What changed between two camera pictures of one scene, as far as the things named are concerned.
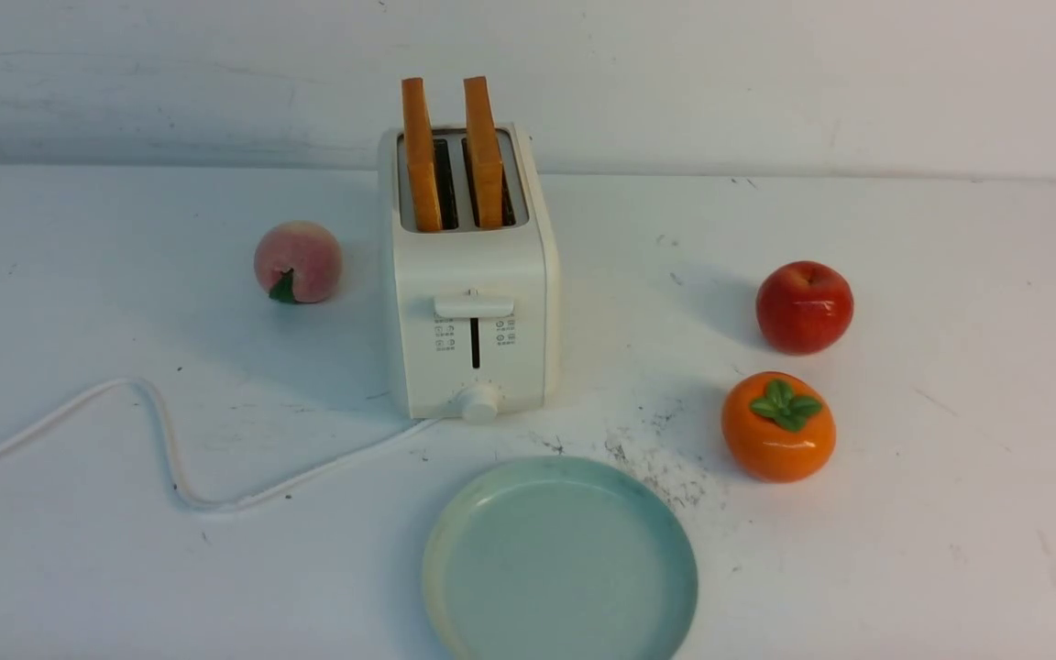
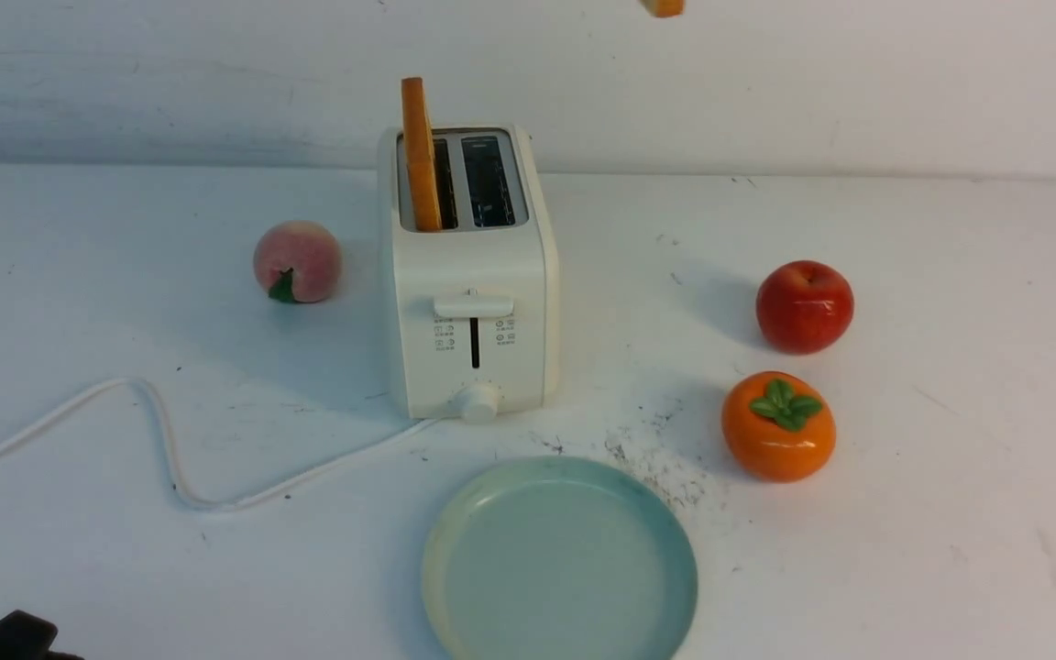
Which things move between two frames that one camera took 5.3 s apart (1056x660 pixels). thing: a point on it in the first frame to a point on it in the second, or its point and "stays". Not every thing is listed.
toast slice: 423,157 stays
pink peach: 298,261 stays
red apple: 804,307 stays
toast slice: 485,151 to 665,8
